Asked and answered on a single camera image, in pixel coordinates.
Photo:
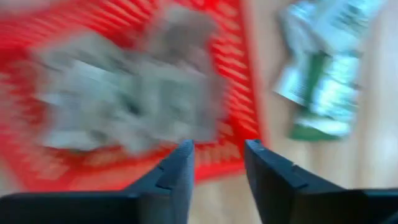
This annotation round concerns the green white sachet packet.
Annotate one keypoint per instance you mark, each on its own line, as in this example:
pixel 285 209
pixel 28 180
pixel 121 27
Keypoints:
pixel 93 93
pixel 335 28
pixel 329 90
pixel 183 43
pixel 320 129
pixel 189 115

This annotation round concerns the red plastic basket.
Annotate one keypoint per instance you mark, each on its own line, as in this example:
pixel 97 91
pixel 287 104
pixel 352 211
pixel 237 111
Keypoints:
pixel 236 77

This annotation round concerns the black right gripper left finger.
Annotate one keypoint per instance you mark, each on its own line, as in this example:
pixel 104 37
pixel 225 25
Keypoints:
pixel 149 199

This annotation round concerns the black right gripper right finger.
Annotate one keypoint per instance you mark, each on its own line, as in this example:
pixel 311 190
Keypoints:
pixel 295 196

